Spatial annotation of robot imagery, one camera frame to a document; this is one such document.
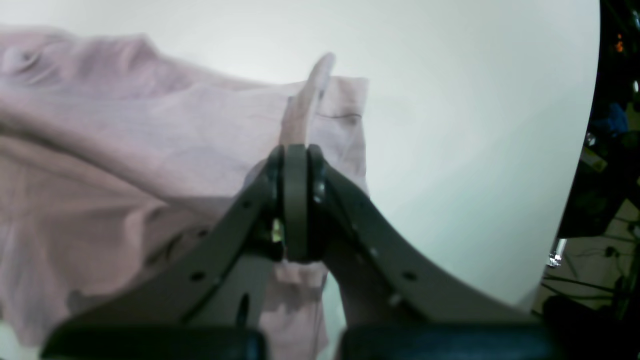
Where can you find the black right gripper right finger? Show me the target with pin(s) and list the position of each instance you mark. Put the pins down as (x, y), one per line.
(398, 304)

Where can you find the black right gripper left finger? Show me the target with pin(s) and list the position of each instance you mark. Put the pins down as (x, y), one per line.
(205, 306)

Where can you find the mauve pink T-shirt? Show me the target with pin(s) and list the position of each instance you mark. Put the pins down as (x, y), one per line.
(117, 158)

